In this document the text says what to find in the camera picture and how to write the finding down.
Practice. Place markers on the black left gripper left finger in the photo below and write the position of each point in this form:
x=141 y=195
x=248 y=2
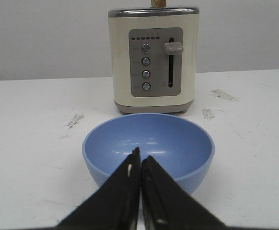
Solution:
x=115 y=205

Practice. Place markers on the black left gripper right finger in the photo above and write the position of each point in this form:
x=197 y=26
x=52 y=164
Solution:
x=166 y=206

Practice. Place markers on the cream toaster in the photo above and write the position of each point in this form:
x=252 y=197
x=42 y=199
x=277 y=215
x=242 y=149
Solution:
x=153 y=53

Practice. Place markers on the blue bowl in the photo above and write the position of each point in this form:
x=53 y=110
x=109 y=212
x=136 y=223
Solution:
x=184 y=149

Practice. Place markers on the toast slice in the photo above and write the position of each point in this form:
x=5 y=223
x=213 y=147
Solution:
x=158 y=3

